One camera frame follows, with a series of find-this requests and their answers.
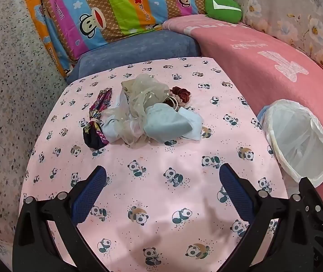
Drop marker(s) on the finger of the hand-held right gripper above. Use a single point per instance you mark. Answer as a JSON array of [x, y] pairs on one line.
[[317, 204]]

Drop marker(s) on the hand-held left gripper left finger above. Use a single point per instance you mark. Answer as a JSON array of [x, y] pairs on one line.
[[90, 192]]

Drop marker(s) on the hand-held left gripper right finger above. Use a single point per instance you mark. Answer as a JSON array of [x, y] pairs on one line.
[[235, 192]]

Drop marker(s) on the purple patterned cloth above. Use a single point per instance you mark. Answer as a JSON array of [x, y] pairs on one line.
[[93, 133]]

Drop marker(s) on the light blue face mask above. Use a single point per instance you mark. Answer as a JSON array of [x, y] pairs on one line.
[[110, 130], [164, 121]]

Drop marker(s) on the blue bin with white liner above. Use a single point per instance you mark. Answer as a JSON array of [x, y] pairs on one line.
[[294, 138]]

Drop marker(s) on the pale blue face mask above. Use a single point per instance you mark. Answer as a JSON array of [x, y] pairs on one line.
[[194, 121]]

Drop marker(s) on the beige gauze cloth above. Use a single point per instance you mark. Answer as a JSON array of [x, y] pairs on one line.
[[138, 96]]

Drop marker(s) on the dark red scrunchie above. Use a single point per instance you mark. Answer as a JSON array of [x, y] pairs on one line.
[[182, 91]]

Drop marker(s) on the pink blanket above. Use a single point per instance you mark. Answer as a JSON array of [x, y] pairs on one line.
[[249, 59]]

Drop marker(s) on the blue sofa cushion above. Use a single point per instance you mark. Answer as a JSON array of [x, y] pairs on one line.
[[138, 48]]

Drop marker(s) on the green round cushion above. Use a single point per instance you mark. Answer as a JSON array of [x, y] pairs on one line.
[[223, 10]]

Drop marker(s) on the orange cartoon monkey pillow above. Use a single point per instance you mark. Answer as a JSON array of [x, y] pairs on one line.
[[37, 14]]

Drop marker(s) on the striped cartoon monkey pillow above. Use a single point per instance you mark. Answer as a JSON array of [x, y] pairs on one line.
[[121, 5]]

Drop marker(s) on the grey floral cloth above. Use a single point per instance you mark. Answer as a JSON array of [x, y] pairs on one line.
[[277, 2]]

